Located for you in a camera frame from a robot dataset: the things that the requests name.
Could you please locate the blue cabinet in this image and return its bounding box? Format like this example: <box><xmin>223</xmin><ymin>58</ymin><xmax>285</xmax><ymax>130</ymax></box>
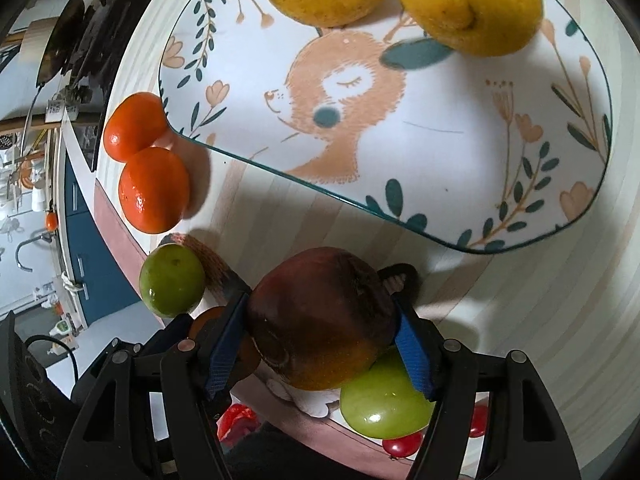
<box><xmin>61</xmin><ymin>157</ymin><xmax>143</xmax><ymax>328</ymax></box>

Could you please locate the white deer print plate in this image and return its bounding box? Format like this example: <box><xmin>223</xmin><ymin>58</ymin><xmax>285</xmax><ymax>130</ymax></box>
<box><xmin>157</xmin><ymin>0</ymin><xmax>614</xmax><ymax>254</ymax></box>

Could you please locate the small green lime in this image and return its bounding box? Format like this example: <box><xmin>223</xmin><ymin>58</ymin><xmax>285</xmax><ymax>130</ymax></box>
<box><xmin>138</xmin><ymin>243</ymin><xmax>207</xmax><ymax>318</ymax></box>

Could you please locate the striped round table mat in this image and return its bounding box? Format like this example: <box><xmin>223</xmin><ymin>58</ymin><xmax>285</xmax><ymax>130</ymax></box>
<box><xmin>93</xmin><ymin>0</ymin><xmax>640</xmax><ymax>480</ymax></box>

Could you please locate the black gas stove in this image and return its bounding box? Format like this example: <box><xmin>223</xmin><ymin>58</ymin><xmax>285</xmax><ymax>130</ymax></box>
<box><xmin>64</xmin><ymin>0</ymin><xmax>182</xmax><ymax>111</ymax></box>

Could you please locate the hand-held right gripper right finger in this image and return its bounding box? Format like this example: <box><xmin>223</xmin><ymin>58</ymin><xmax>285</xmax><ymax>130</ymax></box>
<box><xmin>391</xmin><ymin>294</ymin><xmax>584</xmax><ymax>480</ymax></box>

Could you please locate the green apple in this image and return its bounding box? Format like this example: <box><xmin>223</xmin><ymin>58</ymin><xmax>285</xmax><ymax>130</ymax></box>
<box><xmin>339</xmin><ymin>347</ymin><xmax>437</xmax><ymax>439</ymax></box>

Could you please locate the black cable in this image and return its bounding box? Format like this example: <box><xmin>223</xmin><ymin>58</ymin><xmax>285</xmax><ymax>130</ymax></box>
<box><xmin>24</xmin><ymin>334</ymin><xmax>81</xmax><ymax>381</ymax></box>

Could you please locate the red cherry tomato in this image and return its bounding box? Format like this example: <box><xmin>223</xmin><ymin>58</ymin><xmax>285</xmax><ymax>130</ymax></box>
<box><xmin>469</xmin><ymin>404</ymin><xmax>490</xmax><ymax>439</ymax></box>
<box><xmin>382</xmin><ymin>432</ymin><xmax>425</xmax><ymax>460</ymax></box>

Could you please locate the orange tangerine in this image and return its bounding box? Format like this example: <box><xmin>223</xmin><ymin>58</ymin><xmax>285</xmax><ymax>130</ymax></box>
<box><xmin>189</xmin><ymin>306</ymin><xmax>261</xmax><ymax>382</ymax></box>
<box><xmin>102</xmin><ymin>92</ymin><xmax>177</xmax><ymax>163</ymax></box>
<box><xmin>118</xmin><ymin>146</ymin><xmax>191</xmax><ymax>235</ymax></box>

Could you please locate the metal faucet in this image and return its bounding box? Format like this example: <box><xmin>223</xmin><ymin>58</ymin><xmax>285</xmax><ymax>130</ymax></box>
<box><xmin>14</xmin><ymin>232</ymin><xmax>55</xmax><ymax>273</ymax></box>

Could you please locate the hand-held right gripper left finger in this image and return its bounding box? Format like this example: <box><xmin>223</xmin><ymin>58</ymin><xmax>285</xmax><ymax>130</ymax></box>
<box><xmin>55</xmin><ymin>290</ymin><xmax>261</xmax><ymax>480</ymax></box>

